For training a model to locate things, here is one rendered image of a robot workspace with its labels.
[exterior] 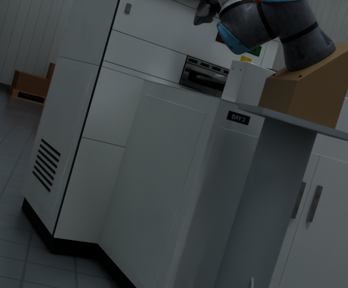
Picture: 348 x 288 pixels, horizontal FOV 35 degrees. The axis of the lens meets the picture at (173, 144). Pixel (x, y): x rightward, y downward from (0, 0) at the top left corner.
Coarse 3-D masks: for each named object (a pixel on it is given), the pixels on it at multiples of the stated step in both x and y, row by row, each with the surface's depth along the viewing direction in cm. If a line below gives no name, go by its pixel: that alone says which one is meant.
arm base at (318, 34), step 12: (300, 36) 156; (312, 36) 156; (324, 36) 158; (288, 48) 159; (300, 48) 156; (312, 48) 155; (324, 48) 156; (288, 60) 160; (300, 60) 158; (312, 60) 156
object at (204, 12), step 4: (204, 4) 209; (208, 4) 209; (204, 8) 209; (208, 8) 208; (196, 12) 209; (200, 12) 209; (204, 12) 208; (208, 12) 207; (196, 16) 209; (200, 16) 208; (204, 16) 207; (196, 20) 210
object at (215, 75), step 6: (186, 66) 239; (192, 66) 240; (186, 72) 240; (198, 72) 242; (204, 72) 244; (210, 72) 245; (186, 78) 240; (216, 78) 247; (222, 78) 248; (186, 84) 241; (192, 84) 242; (198, 84) 243; (210, 90) 247; (216, 90) 248
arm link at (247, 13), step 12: (228, 0) 162; (240, 0) 160; (252, 0) 162; (228, 12) 161; (240, 12) 159; (252, 12) 158; (228, 24) 161; (240, 24) 159; (252, 24) 157; (228, 36) 160; (240, 36) 159; (252, 36) 159; (264, 36) 159; (240, 48) 162; (252, 48) 163
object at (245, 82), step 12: (240, 72) 182; (252, 72) 182; (264, 72) 184; (228, 84) 187; (240, 84) 181; (252, 84) 183; (264, 84) 185; (228, 96) 186; (240, 96) 181; (252, 96) 184
